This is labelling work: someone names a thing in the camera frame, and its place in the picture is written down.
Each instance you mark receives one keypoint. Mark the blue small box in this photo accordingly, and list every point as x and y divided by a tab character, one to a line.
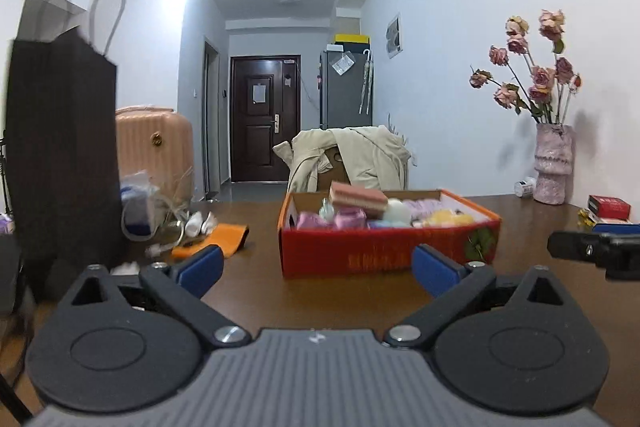
617	228

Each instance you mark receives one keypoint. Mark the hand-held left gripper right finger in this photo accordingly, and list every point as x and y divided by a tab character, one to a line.
435	269

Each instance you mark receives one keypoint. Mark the grey refrigerator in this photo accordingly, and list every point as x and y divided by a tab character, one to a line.
342	102

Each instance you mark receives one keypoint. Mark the orange cloth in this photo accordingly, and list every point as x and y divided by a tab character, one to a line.
225	239

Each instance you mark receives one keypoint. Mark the small white bottle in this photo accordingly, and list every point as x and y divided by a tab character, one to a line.
209	222

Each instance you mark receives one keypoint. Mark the beige coat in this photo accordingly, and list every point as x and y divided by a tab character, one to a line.
370	157

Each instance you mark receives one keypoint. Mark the paper note on refrigerator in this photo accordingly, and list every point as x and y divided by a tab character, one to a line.
342	63

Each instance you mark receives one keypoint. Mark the framed wall panel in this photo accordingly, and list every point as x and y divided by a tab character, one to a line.
394	36

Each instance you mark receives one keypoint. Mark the red small box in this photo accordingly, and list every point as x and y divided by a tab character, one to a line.
607	207

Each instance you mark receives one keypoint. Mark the yellow plush toy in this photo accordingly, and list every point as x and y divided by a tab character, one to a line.
447	218

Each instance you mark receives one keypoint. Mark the black paper bag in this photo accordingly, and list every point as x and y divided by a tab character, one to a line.
65	157

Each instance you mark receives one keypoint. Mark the grey paper bag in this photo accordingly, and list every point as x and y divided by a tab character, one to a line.
37	17

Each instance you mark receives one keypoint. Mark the yellow box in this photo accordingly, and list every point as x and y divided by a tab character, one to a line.
352	41

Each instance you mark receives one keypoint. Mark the pink striped sponge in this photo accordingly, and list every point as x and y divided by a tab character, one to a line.
357	198

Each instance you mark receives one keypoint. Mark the white foam ball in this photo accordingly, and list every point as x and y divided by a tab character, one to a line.
398	212

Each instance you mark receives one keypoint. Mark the small ceiling lamp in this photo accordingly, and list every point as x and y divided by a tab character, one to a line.
290	0

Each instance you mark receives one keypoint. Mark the white plastic bottle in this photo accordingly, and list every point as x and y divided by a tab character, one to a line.
192	224

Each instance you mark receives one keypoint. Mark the lavender knit cloth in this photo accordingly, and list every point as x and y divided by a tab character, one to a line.
422	208

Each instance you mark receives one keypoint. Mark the light blue sponge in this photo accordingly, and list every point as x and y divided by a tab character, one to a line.
387	224

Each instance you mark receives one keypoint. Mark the pink suitcase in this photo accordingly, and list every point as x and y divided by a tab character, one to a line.
155	147

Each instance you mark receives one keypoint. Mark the small clear bottle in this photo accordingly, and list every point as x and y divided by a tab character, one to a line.
326	209

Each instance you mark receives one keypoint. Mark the gold foil wrapper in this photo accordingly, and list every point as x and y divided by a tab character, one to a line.
584	218

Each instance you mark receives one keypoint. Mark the folded umbrella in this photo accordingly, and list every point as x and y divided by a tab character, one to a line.
366	82

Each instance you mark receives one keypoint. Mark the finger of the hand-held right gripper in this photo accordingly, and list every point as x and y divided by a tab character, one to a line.
575	247

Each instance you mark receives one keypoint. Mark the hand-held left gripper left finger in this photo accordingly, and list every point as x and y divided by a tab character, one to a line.
202	269

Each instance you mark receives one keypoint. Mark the pink textured vase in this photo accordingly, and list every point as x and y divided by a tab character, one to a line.
552	167

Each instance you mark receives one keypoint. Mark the paper sheet on door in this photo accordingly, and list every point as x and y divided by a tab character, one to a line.
258	93

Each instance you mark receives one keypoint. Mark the purple satin cloth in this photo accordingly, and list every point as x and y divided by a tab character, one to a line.
350	219

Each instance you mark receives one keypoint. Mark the dark brown entrance door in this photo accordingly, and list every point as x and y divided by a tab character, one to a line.
265	132

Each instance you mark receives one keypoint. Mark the small white jar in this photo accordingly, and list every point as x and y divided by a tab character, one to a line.
525	187

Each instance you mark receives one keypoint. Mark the grey side door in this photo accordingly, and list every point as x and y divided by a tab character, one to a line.
211	122

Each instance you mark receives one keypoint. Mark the dried pink rose bouquet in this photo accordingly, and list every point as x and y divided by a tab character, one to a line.
540	77

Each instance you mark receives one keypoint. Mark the orange-red cardboard box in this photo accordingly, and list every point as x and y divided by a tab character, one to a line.
360	252

